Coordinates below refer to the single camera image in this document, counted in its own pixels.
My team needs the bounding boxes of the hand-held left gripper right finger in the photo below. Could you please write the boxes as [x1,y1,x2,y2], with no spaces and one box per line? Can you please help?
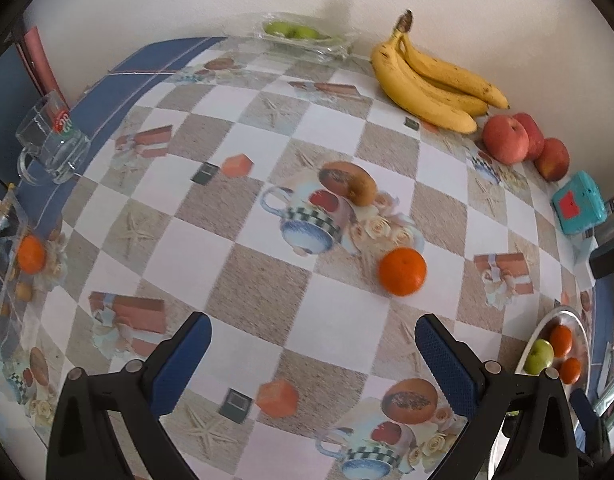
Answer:
[415,312,586,480]

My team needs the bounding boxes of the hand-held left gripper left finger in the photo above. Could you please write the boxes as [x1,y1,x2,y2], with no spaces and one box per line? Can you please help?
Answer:
[47,311,214,480]

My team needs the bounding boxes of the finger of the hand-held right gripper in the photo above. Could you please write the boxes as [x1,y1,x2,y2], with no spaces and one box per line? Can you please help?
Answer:
[569,387,614,466]

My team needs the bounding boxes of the oval metal plate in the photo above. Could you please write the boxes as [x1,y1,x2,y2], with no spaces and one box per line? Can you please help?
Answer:
[514,306,590,401]

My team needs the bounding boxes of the small tangerine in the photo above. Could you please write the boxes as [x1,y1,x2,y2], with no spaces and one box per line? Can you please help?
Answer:
[559,356,582,385]

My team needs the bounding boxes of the small green fruit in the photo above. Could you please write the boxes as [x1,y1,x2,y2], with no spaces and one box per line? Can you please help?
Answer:
[524,339,555,376]

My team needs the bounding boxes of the black box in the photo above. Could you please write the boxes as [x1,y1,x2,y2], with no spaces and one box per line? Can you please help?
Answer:
[589,239,614,278]

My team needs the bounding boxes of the clear glass tray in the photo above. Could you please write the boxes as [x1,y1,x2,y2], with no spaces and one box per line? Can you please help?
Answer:
[0,187,52,361]

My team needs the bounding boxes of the teal box with red label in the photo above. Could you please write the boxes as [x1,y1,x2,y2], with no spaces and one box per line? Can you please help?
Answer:
[552,171,608,236]

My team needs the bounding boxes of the red peach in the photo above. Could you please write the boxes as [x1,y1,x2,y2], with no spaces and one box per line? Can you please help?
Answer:
[514,112,545,161]
[534,137,571,182]

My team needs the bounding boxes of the red apples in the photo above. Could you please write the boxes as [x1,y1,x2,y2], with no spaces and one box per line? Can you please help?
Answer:
[483,114,530,165]

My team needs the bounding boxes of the checkered printed tablecloth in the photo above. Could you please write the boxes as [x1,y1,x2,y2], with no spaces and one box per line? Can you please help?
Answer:
[0,35,605,480]

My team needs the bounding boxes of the clear glass mug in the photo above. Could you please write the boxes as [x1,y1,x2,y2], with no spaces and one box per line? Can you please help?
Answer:
[16,91,92,187]

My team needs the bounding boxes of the yellow banana bunch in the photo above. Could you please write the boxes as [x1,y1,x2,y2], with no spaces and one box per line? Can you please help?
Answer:
[371,10,511,134]

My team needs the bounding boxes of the blue panel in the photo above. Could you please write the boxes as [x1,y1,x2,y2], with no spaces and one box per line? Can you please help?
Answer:
[0,45,42,171]

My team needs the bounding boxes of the pink board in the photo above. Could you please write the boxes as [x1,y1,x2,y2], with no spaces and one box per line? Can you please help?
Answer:
[22,27,62,106]

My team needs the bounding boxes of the clear glass dish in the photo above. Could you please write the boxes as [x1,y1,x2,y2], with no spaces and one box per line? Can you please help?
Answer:
[259,12,358,63]

